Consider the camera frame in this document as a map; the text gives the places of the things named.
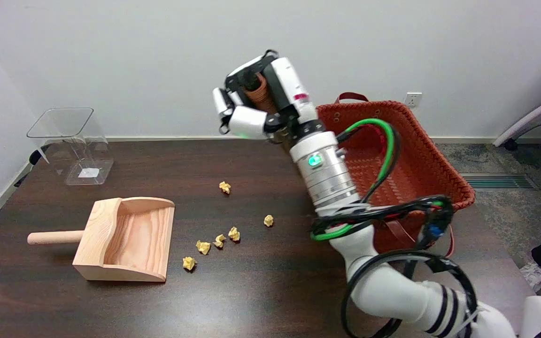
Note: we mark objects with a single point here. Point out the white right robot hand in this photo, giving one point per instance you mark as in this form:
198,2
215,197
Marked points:
251,123

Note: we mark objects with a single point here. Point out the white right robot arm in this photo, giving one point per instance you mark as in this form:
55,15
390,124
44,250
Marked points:
327,178

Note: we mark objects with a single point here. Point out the wooden dustpan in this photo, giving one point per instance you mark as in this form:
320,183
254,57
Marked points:
129,234

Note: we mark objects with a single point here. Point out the clear plastic container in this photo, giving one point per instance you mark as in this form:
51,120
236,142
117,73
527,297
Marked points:
87,173

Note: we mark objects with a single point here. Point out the red woven basket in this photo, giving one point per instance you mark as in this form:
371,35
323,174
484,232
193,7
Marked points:
421,159

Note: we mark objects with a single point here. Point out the floor vent grille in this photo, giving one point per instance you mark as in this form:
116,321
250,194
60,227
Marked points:
496,181

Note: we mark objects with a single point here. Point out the grey office chair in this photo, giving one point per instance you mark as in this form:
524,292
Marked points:
533,115

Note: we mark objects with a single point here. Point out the white patterned shoe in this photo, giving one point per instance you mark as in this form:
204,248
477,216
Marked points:
536,276

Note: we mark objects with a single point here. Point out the white wall socket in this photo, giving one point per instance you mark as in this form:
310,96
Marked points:
413,99

